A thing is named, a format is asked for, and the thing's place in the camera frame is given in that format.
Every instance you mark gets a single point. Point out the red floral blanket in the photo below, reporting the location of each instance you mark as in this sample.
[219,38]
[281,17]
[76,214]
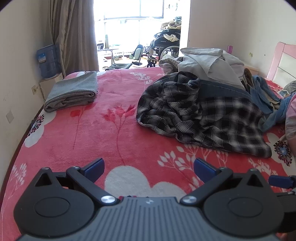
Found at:
[92,139]

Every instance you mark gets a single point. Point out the black floor rack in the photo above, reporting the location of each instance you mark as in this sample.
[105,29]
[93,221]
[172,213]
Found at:
[118,66]

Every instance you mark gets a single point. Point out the black wheelchair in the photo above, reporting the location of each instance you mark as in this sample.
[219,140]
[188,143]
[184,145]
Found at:
[161,46]

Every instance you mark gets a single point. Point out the blue water bottle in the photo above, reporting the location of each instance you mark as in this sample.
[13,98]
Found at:
[48,61]

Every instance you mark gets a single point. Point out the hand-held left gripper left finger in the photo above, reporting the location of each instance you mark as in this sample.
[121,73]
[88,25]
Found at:
[94,169]

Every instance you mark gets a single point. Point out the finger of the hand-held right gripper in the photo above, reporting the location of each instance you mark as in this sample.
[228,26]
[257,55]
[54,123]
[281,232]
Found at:
[279,182]
[290,213]

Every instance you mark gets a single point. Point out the brown garment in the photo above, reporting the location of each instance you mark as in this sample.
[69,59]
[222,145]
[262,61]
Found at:
[247,77]

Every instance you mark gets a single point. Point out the light blue denim garment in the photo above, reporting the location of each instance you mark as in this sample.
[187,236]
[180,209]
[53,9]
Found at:
[261,92]

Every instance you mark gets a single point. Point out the pink headboard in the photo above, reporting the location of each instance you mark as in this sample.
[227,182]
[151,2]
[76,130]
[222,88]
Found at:
[282,62]

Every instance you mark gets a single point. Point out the grey patterned pillow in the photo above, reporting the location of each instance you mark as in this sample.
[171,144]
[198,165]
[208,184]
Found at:
[291,89]

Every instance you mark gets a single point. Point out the pink cup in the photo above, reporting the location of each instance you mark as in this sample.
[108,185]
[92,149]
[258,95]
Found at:
[230,49]

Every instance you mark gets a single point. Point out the pale grey garment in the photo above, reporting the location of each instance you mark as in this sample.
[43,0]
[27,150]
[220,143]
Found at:
[208,64]

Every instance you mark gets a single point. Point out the folded grey cloth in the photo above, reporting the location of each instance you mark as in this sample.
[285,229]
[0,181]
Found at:
[71,90]

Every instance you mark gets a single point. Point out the small folding table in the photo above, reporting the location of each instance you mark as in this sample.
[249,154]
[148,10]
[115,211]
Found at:
[107,52]

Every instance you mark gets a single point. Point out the wall socket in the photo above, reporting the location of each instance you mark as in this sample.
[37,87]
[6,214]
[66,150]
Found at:
[35,89]

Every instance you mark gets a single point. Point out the beige jacket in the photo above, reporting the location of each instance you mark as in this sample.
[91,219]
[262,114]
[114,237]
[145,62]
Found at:
[168,63]

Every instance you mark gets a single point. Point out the black white plaid shirt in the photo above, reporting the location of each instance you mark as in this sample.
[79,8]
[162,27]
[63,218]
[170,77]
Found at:
[185,111]

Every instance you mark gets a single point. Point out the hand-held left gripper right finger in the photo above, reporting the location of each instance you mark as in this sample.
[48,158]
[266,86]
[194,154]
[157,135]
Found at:
[203,168]

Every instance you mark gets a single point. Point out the brown curtain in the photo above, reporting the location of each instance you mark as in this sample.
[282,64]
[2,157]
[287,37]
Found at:
[74,34]

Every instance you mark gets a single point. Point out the white cabinet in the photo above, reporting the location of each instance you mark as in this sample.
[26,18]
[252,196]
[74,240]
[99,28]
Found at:
[49,87]

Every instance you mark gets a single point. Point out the clothes pile on wheelchair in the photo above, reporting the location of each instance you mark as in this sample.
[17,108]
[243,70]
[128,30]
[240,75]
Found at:
[172,26]

